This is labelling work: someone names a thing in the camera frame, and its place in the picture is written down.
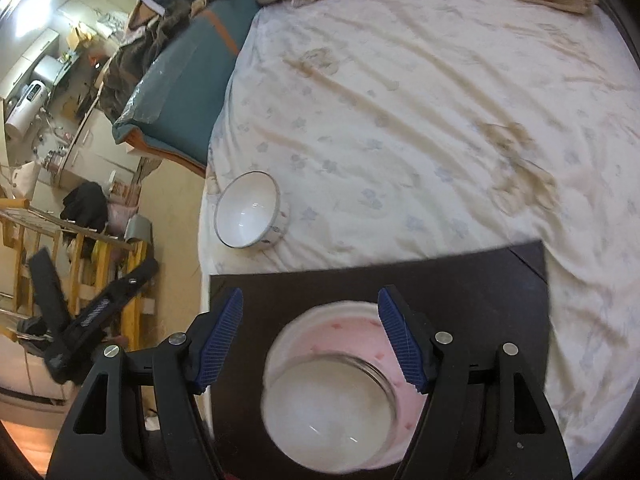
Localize white bowl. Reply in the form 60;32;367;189
214;170;291;250
260;353;398;474

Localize pink strawberry plate back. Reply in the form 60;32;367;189
262;300;426;470

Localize yellow wooden rack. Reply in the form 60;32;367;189
1;198;152;344

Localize black bag on rack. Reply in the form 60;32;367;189
60;182;108;232

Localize black leather mat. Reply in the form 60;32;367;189
209;240;550;479

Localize white kitchen cabinets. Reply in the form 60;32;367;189
51;108;140;191

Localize white water heater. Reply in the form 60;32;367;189
4;80;50;141

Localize camouflage jacket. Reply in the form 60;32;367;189
98;0;208;122

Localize white floral bed sheet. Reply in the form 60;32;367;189
198;0;639;472

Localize teal bed frame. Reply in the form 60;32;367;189
112;0;259;177

